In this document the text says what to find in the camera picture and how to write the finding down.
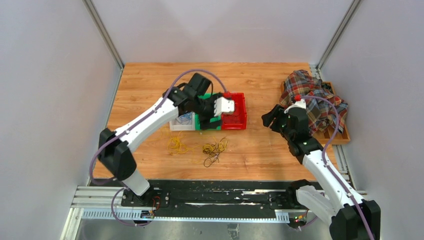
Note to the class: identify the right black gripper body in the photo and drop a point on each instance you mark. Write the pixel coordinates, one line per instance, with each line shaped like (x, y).
(283, 122)

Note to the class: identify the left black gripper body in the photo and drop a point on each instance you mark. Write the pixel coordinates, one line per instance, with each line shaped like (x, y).
(206, 109)

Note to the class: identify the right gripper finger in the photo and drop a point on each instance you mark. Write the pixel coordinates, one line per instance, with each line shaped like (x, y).
(270, 120)
(278, 112)

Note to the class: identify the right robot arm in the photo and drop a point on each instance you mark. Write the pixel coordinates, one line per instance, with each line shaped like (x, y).
(348, 215)

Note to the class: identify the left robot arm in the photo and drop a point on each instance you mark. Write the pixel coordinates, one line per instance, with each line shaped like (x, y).
(116, 147)

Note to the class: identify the green plastic bin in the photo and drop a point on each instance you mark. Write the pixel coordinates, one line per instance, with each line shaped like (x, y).
(215, 119)

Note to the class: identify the white plastic bin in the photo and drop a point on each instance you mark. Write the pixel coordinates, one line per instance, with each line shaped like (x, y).
(184, 122)

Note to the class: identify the plaid cloth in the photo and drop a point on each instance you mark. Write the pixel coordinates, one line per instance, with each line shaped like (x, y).
(324, 110)

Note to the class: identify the red plastic bin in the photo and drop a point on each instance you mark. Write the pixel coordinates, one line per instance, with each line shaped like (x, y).
(238, 119)

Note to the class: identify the wooden tray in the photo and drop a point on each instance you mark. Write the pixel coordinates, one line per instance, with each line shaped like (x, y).
(324, 136)

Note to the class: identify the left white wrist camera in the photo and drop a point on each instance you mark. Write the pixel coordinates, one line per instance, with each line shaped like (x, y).
(223, 105)

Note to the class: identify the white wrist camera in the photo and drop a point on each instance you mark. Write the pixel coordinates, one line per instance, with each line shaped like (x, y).
(223, 105)
(299, 103)

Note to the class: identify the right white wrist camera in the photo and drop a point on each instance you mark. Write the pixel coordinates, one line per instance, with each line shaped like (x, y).
(299, 103)

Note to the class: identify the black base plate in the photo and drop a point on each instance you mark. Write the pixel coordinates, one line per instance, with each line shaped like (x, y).
(215, 199)

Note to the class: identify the aluminium frame rail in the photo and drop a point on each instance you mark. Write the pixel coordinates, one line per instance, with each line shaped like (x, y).
(106, 197)

